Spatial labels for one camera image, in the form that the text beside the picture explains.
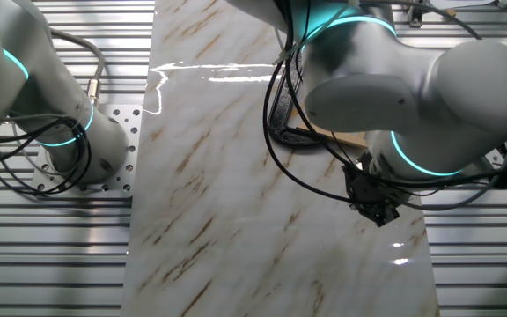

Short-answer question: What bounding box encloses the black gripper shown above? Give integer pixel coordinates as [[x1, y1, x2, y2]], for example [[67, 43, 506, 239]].
[[342, 151, 402, 228]]

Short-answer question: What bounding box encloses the black C-clamp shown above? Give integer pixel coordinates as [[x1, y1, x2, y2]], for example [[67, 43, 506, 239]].
[[267, 52, 325, 146]]

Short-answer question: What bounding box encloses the white marble pattern board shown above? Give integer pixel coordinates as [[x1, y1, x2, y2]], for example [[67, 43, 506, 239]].
[[120, 0, 441, 317]]

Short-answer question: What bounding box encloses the small wooden window frame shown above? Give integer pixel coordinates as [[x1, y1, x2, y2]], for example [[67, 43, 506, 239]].
[[295, 125, 369, 149]]

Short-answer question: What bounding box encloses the wrist camera on silver bracket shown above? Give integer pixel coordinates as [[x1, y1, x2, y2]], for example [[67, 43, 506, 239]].
[[468, 147, 507, 191]]

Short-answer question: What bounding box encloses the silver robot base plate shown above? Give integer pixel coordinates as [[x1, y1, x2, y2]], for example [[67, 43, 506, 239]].
[[31, 104, 143, 200]]

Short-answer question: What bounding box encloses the black cable bundle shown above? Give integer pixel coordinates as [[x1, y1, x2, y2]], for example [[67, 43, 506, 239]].
[[0, 114, 92, 196]]

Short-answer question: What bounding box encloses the grey cable with metal connector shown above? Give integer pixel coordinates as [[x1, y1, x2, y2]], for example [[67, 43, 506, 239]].
[[48, 28, 107, 108]]

